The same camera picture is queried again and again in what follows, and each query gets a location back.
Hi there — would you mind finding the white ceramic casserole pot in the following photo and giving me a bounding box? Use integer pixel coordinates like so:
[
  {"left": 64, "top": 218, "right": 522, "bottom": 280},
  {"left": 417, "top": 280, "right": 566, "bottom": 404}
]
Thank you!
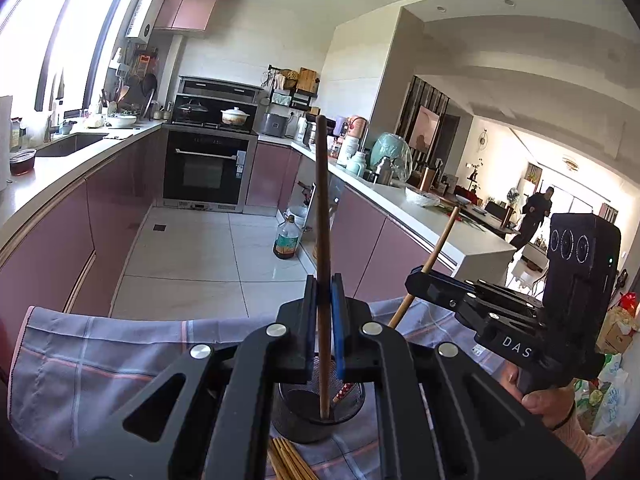
[{"left": 221, "top": 107, "right": 250, "bottom": 127}]

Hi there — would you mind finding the bamboo chopstick three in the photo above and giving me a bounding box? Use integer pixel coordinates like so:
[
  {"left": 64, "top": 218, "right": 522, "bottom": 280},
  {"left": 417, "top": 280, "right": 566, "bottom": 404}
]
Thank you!
[{"left": 279, "top": 438, "right": 318, "bottom": 480}]

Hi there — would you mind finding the person in dark clothes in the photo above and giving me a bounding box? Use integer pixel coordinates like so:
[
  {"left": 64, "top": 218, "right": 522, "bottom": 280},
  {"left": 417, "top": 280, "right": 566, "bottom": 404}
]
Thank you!
[{"left": 510, "top": 186, "right": 554, "bottom": 250}]

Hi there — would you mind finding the right human hand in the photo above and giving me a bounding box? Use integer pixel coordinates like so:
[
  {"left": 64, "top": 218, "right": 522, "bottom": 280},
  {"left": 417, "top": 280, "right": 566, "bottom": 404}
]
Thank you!
[{"left": 499, "top": 362, "right": 575, "bottom": 430}]

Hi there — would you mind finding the dark red food container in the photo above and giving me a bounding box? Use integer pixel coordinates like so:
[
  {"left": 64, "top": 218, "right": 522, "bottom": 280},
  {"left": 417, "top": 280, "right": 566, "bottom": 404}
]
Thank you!
[{"left": 10, "top": 148, "right": 37, "bottom": 177}]

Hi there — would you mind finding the black camera box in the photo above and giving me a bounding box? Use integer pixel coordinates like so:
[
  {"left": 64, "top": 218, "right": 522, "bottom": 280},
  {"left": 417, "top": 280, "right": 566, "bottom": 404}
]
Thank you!
[{"left": 542, "top": 212, "right": 622, "bottom": 354}]

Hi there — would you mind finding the oil bottle on floor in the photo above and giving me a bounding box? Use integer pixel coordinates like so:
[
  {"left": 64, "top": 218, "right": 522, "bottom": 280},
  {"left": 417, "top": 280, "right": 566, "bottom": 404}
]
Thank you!
[{"left": 273, "top": 214, "right": 302, "bottom": 260}]

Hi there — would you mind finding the white water heater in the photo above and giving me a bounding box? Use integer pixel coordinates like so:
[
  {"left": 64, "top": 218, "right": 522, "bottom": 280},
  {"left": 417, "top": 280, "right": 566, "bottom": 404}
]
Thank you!
[{"left": 126, "top": 0, "right": 164, "bottom": 44}]

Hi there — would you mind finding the pink upper wall cabinet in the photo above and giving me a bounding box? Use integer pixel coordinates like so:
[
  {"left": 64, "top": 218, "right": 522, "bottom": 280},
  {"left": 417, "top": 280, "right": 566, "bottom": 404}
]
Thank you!
[{"left": 154, "top": 0, "right": 217, "bottom": 32}]

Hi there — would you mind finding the black wok with lid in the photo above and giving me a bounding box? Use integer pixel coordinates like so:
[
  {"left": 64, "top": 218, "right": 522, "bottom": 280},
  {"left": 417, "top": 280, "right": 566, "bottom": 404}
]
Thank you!
[{"left": 174, "top": 100, "right": 208, "bottom": 124}]

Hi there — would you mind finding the dark brown wooden chopstick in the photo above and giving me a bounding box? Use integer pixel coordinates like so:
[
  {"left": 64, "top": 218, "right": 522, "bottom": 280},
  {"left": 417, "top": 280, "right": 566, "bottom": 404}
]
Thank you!
[{"left": 316, "top": 115, "right": 331, "bottom": 420}]

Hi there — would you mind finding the purple plaid tablecloth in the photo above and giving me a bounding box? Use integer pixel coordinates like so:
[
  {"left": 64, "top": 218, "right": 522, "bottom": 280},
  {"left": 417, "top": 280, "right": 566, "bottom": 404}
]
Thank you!
[{"left": 8, "top": 300, "right": 503, "bottom": 479}]

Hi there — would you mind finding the grey rice cooker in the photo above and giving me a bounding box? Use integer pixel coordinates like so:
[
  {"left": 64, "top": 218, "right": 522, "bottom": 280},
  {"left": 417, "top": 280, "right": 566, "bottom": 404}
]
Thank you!
[{"left": 259, "top": 113, "right": 290, "bottom": 138}]

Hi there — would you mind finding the red-patterned end bamboo chopstick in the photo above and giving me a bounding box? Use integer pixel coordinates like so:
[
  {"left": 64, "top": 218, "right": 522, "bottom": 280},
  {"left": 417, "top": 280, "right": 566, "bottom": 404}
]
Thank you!
[{"left": 331, "top": 205, "right": 461, "bottom": 406}]

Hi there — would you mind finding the black mesh pen holder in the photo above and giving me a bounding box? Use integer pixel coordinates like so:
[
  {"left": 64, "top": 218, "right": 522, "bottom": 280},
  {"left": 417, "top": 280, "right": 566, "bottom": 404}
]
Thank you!
[{"left": 271, "top": 354, "right": 366, "bottom": 444}]

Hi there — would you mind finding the black built-in oven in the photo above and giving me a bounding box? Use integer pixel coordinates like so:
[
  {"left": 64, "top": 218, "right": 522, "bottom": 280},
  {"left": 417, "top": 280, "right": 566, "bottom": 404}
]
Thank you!
[{"left": 163, "top": 125, "right": 257, "bottom": 212}]

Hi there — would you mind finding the white bowl on counter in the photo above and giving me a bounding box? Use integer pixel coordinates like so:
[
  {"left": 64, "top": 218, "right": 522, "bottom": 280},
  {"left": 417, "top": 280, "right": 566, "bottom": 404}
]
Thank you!
[{"left": 405, "top": 186, "right": 440, "bottom": 207}]

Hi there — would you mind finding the teal desk fan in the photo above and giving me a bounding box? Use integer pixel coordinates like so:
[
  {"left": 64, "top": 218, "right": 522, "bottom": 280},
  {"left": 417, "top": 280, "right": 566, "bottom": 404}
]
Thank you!
[{"left": 369, "top": 132, "right": 412, "bottom": 183}]

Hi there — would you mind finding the wall spice rack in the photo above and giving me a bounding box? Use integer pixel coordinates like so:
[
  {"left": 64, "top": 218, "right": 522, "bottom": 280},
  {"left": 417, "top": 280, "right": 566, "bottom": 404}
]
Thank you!
[{"left": 260, "top": 65, "right": 320, "bottom": 115}]

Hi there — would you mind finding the pink thermos kettle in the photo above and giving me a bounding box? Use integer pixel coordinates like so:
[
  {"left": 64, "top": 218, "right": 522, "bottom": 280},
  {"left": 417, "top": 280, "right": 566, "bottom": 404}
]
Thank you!
[{"left": 345, "top": 116, "right": 369, "bottom": 150}]

